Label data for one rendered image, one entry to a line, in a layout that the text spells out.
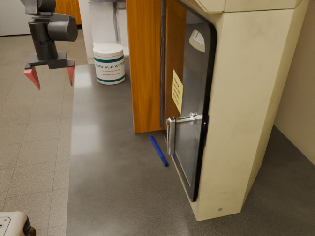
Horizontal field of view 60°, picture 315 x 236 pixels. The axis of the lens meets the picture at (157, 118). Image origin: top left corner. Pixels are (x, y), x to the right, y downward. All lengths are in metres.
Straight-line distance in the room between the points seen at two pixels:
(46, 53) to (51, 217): 1.32
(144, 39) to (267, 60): 0.40
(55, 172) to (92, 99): 1.19
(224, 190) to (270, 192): 0.19
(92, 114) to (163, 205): 0.49
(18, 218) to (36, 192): 0.51
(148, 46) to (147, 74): 0.09
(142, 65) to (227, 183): 0.41
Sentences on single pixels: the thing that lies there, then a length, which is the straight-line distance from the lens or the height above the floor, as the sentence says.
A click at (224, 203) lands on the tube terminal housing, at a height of 0.99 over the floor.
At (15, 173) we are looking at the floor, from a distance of 2.36.
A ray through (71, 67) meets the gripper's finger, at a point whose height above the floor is 1.17.
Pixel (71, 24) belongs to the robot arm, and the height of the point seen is 1.30.
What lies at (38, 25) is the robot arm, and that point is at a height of 1.30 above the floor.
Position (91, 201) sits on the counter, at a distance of 0.74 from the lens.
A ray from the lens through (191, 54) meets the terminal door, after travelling 0.51.
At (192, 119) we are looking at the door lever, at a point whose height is 1.20.
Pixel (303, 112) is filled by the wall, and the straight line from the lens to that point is 0.98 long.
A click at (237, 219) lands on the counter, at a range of 0.72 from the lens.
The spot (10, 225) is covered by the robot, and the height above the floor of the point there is 0.28.
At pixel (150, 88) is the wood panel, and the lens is 0.85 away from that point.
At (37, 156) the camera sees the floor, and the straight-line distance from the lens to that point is 2.44.
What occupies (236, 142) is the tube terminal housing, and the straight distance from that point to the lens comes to 0.55.
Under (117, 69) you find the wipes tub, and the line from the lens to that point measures 1.22.
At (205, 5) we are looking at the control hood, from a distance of 0.40.
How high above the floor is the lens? 1.50
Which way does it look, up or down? 34 degrees down
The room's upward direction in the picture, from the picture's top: straight up
